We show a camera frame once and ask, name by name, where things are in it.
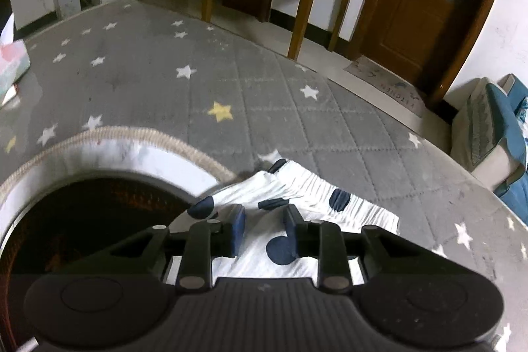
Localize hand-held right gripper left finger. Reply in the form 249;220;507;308
97;205;247;292

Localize round black induction cooktop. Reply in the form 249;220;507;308
0;189;195;352

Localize grey star print tablecloth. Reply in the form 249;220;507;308
0;0;528;352

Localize pastel tissue box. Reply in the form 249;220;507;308
0;14;32;98

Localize grey door mat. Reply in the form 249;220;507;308
344;56;430;117

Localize brown wooden door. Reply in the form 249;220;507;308
363;0;502;84

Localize beige sofa armrest cover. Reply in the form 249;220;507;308
449;78;522;194

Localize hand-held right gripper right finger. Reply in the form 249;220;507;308
281;206;439;293

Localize blue sofa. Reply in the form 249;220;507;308
445;74;528;225

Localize white navy polka dot garment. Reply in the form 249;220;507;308
165;170;401;283

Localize white round fabric ring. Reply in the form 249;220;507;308
0;125;239;249

